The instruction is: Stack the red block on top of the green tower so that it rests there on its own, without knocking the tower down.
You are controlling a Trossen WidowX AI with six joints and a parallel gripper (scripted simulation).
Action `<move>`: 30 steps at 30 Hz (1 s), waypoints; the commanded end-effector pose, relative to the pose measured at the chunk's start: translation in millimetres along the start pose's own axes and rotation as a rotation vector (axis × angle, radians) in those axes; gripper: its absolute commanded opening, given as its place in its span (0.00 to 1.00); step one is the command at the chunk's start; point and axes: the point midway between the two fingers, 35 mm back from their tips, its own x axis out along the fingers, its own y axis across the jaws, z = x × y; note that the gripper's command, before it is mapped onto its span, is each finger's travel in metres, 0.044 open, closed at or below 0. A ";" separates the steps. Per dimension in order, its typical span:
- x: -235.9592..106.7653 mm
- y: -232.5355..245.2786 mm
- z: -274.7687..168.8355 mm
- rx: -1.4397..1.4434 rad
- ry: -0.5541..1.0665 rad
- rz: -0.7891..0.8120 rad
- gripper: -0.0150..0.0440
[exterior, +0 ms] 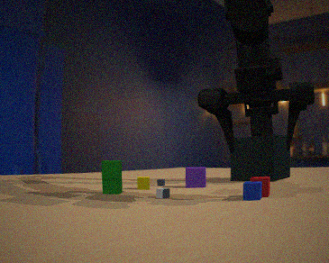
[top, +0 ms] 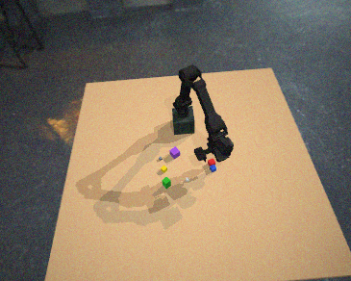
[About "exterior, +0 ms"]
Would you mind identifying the yellow block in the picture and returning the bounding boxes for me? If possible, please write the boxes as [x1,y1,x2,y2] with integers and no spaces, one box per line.
[137,177,150,190]

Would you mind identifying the green block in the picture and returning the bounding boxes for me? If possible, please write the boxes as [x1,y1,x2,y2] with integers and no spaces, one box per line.
[102,160,122,178]
[102,177,122,195]

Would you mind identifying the blue block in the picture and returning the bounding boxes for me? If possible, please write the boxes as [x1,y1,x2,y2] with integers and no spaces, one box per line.
[242,181,262,201]

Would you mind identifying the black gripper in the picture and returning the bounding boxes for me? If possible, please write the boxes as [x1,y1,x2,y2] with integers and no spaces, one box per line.
[198,50,315,152]

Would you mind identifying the red block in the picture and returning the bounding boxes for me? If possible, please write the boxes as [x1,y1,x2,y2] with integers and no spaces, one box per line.
[250,177,270,197]

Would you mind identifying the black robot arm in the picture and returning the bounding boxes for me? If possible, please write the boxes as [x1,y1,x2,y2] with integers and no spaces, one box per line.
[224,0,283,137]

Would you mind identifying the purple cube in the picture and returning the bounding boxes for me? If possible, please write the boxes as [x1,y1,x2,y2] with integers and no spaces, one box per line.
[186,167,206,188]

